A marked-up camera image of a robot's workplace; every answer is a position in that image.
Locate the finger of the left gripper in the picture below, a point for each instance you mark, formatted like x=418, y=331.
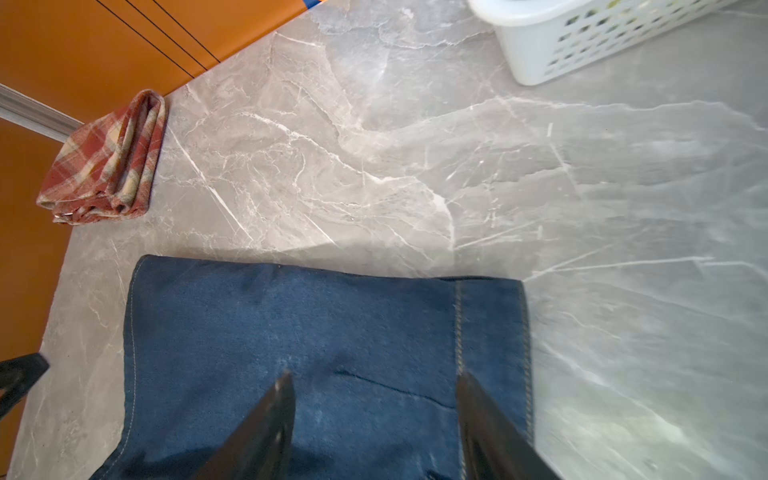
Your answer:
x=18, y=376

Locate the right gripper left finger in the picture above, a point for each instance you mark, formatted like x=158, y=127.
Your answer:
x=260, y=447

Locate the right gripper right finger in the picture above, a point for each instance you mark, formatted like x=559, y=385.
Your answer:
x=491, y=445

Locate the dark blue denim skirt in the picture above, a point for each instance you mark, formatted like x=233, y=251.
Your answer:
x=374, y=362

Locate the red plaid skirt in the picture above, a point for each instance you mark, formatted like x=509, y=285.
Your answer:
x=106, y=168

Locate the white plastic laundry basket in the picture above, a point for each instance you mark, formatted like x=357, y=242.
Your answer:
x=544, y=39

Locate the left aluminium corner post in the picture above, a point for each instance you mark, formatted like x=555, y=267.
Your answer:
x=36, y=116

